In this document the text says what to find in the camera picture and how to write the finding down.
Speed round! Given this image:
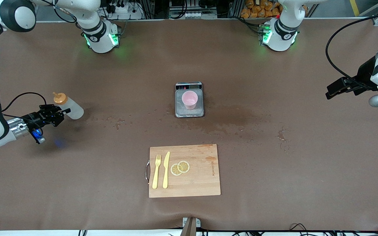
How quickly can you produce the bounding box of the sauce bottle with orange cap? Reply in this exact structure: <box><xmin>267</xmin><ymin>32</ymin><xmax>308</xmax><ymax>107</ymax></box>
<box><xmin>53</xmin><ymin>92</ymin><xmax>84</xmax><ymax>120</ymax></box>

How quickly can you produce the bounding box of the pink cup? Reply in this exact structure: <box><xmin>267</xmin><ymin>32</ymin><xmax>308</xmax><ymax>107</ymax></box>
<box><xmin>181</xmin><ymin>91</ymin><xmax>198</xmax><ymax>110</ymax></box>

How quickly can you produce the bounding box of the brown table mat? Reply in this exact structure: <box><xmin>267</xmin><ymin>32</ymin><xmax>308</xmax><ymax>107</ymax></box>
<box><xmin>0</xmin><ymin>19</ymin><xmax>378</xmax><ymax>231</ymax></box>

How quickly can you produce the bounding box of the orange snack packets pile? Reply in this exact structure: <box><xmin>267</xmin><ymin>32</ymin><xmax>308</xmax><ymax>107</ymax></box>
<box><xmin>241</xmin><ymin>0</ymin><xmax>283</xmax><ymax>18</ymax></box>

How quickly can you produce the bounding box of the yellow plastic fork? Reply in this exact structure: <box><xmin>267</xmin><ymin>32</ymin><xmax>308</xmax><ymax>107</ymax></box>
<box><xmin>152</xmin><ymin>155</ymin><xmax>161</xmax><ymax>189</ymax></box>

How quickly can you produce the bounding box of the silver kitchen scale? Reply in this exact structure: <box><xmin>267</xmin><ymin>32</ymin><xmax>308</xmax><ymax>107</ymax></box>
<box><xmin>175</xmin><ymin>82</ymin><xmax>205</xmax><ymax>118</ymax></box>

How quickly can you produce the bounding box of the white power strip with plugs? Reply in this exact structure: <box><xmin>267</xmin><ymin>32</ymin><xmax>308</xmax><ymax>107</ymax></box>
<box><xmin>109</xmin><ymin>0</ymin><xmax>143</xmax><ymax>19</ymax></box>

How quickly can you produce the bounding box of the yellow plastic knife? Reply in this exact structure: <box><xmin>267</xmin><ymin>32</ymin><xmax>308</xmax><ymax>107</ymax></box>
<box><xmin>162</xmin><ymin>151</ymin><xmax>170</xmax><ymax>189</ymax></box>

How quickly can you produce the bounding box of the grey equipment box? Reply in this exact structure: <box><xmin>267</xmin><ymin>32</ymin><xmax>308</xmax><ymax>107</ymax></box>
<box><xmin>169</xmin><ymin>0</ymin><xmax>218</xmax><ymax>19</ymax></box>

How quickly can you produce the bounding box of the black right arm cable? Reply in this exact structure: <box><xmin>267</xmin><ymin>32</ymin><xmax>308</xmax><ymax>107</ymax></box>
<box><xmin>1</xmin><ymin>92</ymin><xmax>47</xmax><ymax>138</ymax></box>

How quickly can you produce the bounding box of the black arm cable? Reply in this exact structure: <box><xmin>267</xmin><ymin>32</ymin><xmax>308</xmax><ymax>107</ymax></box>
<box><xmin>325</xmin><ymin>11</ymin><xmax>378</xmax><ymax>89</ymax></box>
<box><xmin>1</xmin><ymin>92</ymin><xmax>47</xmax><ymax>138</ymax></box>

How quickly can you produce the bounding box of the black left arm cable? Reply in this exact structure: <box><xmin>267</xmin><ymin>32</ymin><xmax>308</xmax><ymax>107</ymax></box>
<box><xmin>325</xmin><ymin>11</ymin><xmax>378</xmax><ymax>89</ymax></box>

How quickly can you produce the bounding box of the wooden cutting board, metal handle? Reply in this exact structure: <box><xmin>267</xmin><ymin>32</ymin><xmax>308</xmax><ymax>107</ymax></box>
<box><xmin>145</xmin><ymin>144</ymin><xmax>221</xmax><ymax>198</ymax></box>

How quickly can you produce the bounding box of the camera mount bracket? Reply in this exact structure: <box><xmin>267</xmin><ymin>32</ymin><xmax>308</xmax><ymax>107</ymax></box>
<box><xmin>181</xmin><ymin>217</ymin><xmax>201</xmax><ymax>236</ymax></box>

